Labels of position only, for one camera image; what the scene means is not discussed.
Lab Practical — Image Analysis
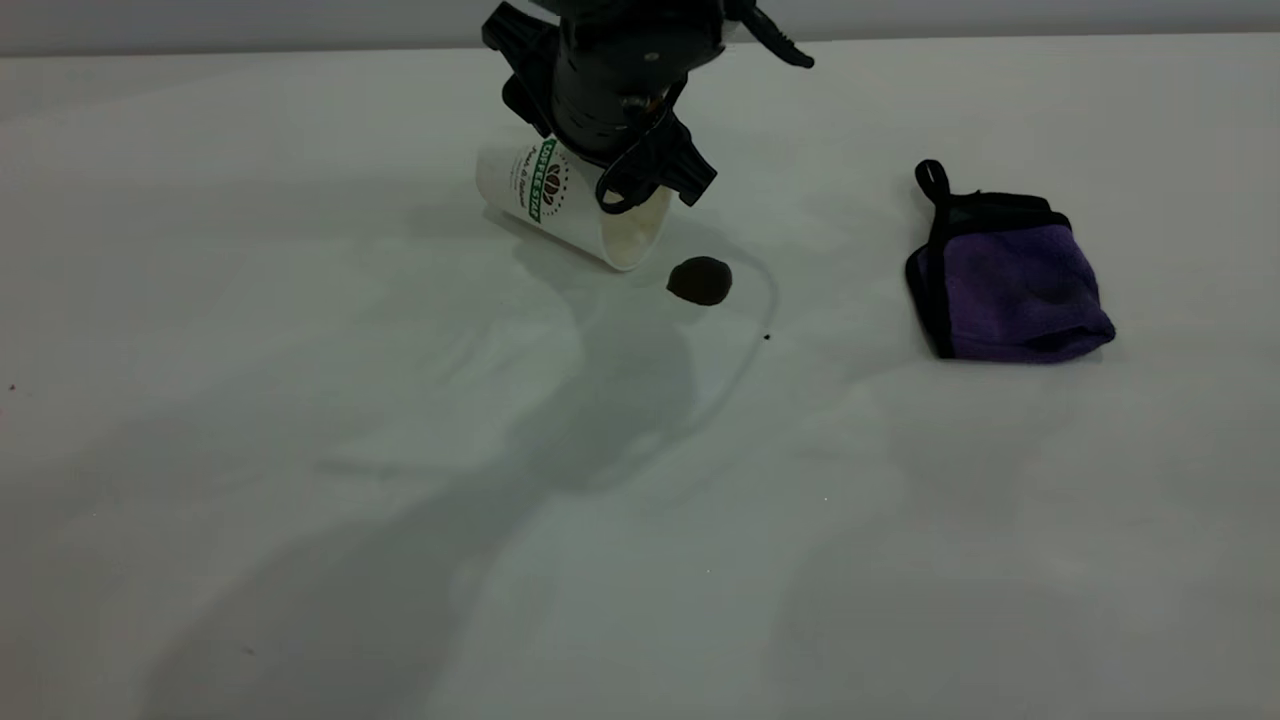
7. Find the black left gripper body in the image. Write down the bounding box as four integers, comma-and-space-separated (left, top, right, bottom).
482, 0, 723, 166

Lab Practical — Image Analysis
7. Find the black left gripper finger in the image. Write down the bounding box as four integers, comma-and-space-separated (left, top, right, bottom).
600, 118, 718, 208
500, 72, 557, 141

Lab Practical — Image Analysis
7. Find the white paper cup green print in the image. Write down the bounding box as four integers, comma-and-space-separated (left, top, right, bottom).
475, 137, 673, 273

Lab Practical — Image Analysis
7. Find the purple cloth black trim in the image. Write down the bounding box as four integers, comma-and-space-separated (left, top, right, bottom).
905, 159, 1117, 363

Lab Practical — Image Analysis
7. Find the dark brown coffee spill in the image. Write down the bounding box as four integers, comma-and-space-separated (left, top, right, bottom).
667, 256, 734, 307

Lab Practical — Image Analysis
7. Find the black left gripper cable loop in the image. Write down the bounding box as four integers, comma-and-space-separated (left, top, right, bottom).
595, 75, 691, 216

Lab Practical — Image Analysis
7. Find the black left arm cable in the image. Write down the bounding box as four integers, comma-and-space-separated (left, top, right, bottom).
735, 0, 816, 69

